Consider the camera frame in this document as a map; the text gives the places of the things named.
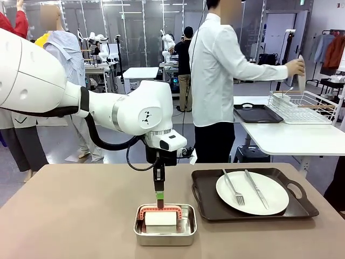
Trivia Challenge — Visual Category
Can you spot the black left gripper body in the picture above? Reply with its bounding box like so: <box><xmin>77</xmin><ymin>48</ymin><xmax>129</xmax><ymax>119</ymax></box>
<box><xmin>146</xmin><ymin>145</ymin><xmax>177</xmax><ymax>167</ymax></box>

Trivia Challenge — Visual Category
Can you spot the red handled paint roller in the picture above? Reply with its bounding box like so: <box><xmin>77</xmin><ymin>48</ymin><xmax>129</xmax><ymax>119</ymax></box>
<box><xmin>139</xmin><ymin>199</ymin><xmax>183</xmax><ymax>226</ymax></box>

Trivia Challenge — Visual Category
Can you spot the dark brown serving tray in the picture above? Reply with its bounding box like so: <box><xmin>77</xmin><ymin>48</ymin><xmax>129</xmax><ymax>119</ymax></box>
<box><xmin>233</xmin><ymin>103</ymin><xmax>284</xmax><ymax>124</ymax></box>
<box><xmin>191</xmin><ymin>167</ymin><xmax>320</xmax><ymax>223</ymax></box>

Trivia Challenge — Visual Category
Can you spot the silver fork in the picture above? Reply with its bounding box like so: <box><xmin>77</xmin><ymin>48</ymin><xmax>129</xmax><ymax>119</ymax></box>
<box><xmin>222</xmin><ymin>169</ymin><xmax>245</xmax><ymax>206</ymax></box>

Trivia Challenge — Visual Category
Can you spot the person's right forearm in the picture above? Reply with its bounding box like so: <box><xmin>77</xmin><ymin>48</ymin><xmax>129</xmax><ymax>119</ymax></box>
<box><xmin>252</xmin><ymin>62</ymin><xmax>289</xmax><ymax>82</ymax></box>

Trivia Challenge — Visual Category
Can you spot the person's right hand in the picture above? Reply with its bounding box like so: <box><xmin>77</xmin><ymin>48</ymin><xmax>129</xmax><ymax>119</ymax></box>
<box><xmin>285</xmin><ymin>57</ymin><xmax>306</xmax><ymax>79</ymax></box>

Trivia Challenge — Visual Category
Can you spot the rectangular steel tray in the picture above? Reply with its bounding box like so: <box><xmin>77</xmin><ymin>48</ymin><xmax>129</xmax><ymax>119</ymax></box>
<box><xmin>133</xmin><ymin>203</ymin><xmax>198</xmax><ymax>247</ymax></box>

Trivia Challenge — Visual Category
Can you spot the black metal stool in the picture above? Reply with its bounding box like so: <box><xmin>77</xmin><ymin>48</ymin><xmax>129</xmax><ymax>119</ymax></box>
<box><xmin>233</xmin><ymin>145</ymin><xmax>271</xmax><ymax>163</ymax></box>

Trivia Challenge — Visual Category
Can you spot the white background table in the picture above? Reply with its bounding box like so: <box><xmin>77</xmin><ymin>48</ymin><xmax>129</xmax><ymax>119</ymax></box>
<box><xmin>122</xmin><ymin>66</ymin><xmax>160</xmax><ymax>80</ymax></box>

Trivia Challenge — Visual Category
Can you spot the person in white shirt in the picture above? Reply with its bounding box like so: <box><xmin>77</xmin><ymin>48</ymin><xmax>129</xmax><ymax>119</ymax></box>
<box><xmin>188</xmin><ymin>0</ymin><xmax>289</xmax><ymax>163</ymax></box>

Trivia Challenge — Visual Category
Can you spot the person in black top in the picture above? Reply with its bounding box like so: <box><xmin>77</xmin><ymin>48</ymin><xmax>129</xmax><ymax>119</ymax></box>
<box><xmin>174</xmin><ymin>26</ymin><xmax>194</xmax><ymax>113</ymax></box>

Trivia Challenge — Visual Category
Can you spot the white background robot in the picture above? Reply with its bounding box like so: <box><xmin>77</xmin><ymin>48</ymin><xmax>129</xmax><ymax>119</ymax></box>
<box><xmin>161</xmin><ymin>28</ymin><xmax>176</xmax><ymax>59</ymax></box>
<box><xmin>88</xmin><ymin>31</ymin><xmax>111</xmax><ymax>63</ymax></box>

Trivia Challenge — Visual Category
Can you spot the white side table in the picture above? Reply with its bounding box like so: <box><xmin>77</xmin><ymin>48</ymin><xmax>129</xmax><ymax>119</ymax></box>
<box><xmin>233</xmin><ymin>96</ymin><xmax>345</xmax><ymax>173</ymax></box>

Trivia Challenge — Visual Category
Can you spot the black bag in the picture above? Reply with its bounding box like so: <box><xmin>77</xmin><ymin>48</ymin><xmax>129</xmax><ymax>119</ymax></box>
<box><xmin>258</xmin><ymin>53</ymin><xmax>278</xmax><ymax>66</ymax></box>

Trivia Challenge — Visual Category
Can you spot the black tripod stand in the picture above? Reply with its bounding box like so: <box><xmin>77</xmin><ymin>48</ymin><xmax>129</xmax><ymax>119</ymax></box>
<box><xmin>282</xmin><ymin>29</ymin><xmax>296</xmax><ymax>65</ymax></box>

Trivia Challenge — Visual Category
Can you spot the person in yellow top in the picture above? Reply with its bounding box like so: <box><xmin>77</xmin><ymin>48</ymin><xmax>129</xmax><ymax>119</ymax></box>
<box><xmin>34</xmin><ymin>33</ymin><xmax>51</xmax><ymax>48</ymax></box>

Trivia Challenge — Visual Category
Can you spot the black rolling cart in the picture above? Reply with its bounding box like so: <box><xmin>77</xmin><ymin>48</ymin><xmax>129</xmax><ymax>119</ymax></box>
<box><xmin>306</xmin><ymin>78</ymin><xmax>345</xmax><ymax>94</ymax></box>

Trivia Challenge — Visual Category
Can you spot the hanging grey shirt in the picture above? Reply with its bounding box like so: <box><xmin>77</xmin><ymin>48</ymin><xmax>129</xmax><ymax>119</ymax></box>
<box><xmin>312</xmin><ymin>34</ymin><xmax>335</xmax><ymax>64</ymax></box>

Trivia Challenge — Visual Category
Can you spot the hanging orange jacket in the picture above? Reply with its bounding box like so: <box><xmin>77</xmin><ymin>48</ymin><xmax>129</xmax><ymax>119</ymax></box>
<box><xmin>322</xmin><ymin>34</ymin><xmax>345</xmax><ymax>69</ymax></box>

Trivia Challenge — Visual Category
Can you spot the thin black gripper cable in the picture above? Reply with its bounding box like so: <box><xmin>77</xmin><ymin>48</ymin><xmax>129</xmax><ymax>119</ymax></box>
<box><xmin>126</xmin><ymin>139</ymin><xmax>160</xmax><ymax>172</ymax></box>

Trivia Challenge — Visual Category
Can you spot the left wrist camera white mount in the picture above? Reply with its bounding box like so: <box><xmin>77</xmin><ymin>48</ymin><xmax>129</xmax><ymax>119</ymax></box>
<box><xmin>176</xmin><ymin>147</ymin><xmax>197</xmax><ymax>165</ymax></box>

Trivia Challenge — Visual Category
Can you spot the black left arm cable sleeve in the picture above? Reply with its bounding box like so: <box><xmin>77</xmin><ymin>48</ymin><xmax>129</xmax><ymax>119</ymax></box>
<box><xmin>37</xmin><ymin>86</ymin><xmax>148</xmax><ymax>151</ymax></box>

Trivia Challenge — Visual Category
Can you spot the white wire dish rack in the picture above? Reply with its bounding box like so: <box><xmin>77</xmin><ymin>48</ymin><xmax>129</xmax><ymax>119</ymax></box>
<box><xmin>268</xmin><ymin>90</ymin><xmax>339</xmax><ymax>125</ymax></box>

